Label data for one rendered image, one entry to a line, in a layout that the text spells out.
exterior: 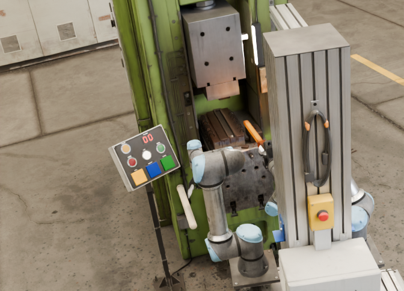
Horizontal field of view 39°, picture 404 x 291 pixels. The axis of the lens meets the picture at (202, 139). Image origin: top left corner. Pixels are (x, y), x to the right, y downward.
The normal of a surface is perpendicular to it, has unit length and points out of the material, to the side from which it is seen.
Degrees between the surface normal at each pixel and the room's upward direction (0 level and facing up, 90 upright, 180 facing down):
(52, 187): 0
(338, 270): 0
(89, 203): 0
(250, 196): 90
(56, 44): 90
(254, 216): 90
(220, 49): 90
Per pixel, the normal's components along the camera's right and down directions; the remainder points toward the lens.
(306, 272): -0.14, -0.87
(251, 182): 0.22, 0.45
